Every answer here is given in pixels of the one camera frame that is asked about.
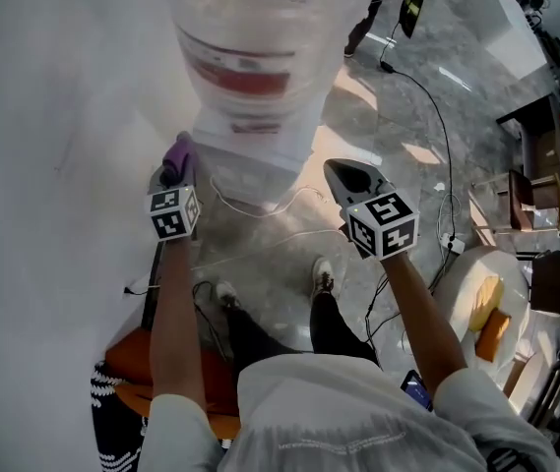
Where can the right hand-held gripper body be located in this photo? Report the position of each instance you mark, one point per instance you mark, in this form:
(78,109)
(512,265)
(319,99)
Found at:
(383,226)

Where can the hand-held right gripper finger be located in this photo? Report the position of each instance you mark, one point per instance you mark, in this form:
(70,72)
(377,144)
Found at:
(339,187)
(365,172)

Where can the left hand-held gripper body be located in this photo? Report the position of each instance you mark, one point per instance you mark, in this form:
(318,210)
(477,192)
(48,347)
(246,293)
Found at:
(173,214)

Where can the purple and grey cloth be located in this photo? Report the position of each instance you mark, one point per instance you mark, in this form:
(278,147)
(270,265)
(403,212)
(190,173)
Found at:
(178,153)

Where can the white water dispenser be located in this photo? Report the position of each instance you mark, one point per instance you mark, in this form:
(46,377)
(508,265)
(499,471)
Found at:
(255,150)

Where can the person's left forearm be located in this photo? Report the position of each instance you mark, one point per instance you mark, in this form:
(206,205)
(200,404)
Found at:
(176,312)

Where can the person's right forearm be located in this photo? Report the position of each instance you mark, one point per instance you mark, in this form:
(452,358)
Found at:
(422,322)

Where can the clear water bottle red label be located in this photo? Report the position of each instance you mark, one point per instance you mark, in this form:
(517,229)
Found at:
(260,42)

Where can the white power strip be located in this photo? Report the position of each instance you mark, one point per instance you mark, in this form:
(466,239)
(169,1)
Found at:
(452,244)

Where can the person's right shoe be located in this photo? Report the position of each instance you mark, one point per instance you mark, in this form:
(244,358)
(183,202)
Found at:
(322,276)

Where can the person's shoe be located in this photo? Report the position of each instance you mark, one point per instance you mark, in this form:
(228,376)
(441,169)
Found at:
(322,276)
(227,294)

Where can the black plug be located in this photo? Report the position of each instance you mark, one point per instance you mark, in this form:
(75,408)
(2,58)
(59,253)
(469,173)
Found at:
(128,291)

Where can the person's left shoe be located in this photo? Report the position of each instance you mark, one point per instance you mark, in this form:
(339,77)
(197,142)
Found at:
(227,294)

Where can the black power adapter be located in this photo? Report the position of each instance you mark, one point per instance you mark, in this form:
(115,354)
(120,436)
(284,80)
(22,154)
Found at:
(388,67)

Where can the person's black trousers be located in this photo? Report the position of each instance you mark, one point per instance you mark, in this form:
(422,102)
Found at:
(333,327)

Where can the yellow cushion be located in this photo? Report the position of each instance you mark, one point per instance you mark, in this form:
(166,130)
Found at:
(486,303)

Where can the wooden chair brown seat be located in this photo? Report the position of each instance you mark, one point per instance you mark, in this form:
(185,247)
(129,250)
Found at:
(523,204)

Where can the orange stool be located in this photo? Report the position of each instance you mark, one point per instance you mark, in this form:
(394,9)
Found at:
(132,357)

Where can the orange cushion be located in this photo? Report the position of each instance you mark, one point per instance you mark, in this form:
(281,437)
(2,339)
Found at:
(493,335)

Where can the blue-screen phone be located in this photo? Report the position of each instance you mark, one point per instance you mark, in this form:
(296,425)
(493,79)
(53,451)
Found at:
(417,389)

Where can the black and yellow bag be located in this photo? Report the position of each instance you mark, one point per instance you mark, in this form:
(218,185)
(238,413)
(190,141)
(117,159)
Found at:
(412,8)

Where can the dark wooden desk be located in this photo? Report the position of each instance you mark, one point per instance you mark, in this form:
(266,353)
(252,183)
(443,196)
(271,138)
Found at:
(540,135)

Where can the person's white shirt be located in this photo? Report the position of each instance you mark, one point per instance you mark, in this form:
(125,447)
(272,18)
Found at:
(333,421)

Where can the navy white-patterned fabric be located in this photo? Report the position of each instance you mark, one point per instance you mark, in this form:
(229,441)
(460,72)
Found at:
(112,435)

